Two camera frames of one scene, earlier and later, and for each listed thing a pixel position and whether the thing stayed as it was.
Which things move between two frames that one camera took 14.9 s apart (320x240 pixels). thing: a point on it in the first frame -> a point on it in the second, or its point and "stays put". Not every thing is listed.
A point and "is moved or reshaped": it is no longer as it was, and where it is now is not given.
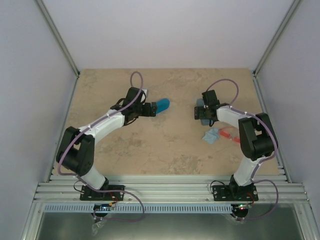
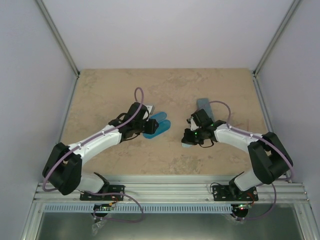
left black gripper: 147,112 -> 152,129
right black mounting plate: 234,193 stays put
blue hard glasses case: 162,105 -> 164,125
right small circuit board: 240,208 stays put
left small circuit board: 103,207 stays put
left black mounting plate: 88,194 stays put
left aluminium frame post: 57,37 stays put
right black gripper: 199,114 -> 188,139
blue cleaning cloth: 211,135 is moved or reshaped
